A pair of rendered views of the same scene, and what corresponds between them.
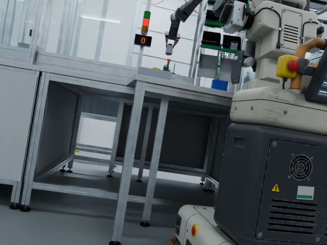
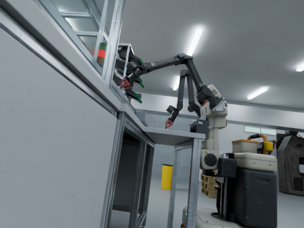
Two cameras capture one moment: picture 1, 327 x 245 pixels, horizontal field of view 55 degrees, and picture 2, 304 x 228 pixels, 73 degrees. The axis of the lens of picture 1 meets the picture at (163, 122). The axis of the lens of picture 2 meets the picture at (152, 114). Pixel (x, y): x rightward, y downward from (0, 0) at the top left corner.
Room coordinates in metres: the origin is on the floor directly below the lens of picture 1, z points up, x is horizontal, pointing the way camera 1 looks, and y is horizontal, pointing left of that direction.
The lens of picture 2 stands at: (1.58, 1.43, 0.68)
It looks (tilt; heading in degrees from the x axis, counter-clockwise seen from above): 12 degrees up; 283
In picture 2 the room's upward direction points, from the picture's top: 7 degrees clockwise
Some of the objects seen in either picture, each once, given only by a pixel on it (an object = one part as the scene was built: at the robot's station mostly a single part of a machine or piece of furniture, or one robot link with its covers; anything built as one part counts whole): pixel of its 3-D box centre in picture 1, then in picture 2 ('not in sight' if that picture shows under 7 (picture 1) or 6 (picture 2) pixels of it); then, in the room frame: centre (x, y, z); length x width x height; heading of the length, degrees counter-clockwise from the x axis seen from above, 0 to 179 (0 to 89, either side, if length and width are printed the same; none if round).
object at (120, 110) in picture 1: (211, 149); not in sight; (3.55, -0.58, 0.43); 2.20 x 0.38 x 0.86; 96
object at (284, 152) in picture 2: not in sight; (296, 160); (-2.34, -7.72, 1.26); 1.31 x 1.13 x 2.51; 13
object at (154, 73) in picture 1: (154, 74); (142, 119); (1.94, 0.10, 0.93); 0.21 x 0.07 x 0.06; 96
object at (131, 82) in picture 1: (198, 96); (146, 136); (1.97, -0.19, 0.84); 0.90 x 0.70 x 0.03; 103
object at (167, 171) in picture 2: not in sight; (168, 176); (2.17, -3.85, 0.29); 0.36 x 0.36 x 0.57
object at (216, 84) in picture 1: (218, 94); not in sight; (3.03, -0.48, 1.00); 0.16 x 0.16 x 0.27
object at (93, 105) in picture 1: (99, 105); not in sight; (4.14, 0.87, 0.73); 0.62 x 0.42 x 0.23; 96
